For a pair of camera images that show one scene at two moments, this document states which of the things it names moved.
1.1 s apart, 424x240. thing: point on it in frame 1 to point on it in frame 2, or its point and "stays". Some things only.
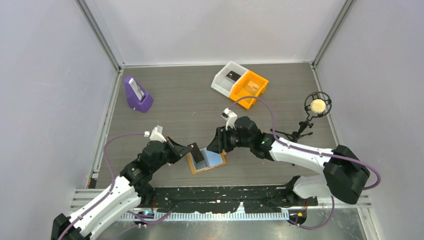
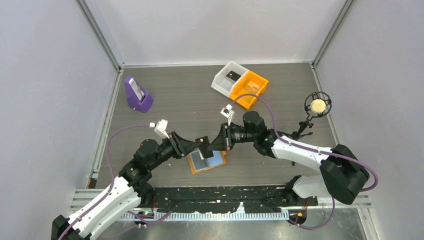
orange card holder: [211, 159] stays
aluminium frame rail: [83, 198] stays
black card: [195, 152] to [204, 143]
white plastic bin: [224, 81] stays
